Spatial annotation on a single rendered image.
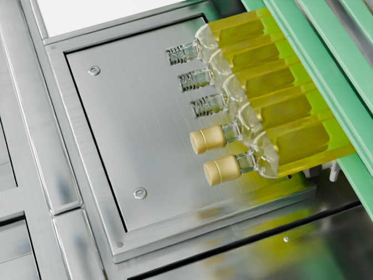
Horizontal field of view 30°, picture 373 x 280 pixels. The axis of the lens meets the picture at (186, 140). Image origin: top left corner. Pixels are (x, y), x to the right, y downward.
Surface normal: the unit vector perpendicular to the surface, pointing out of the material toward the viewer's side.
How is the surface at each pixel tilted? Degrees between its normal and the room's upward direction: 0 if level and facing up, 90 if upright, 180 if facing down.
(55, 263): 90
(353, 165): 90
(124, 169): 90
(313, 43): 90
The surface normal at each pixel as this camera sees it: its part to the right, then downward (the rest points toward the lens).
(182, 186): -0.04, -0.59
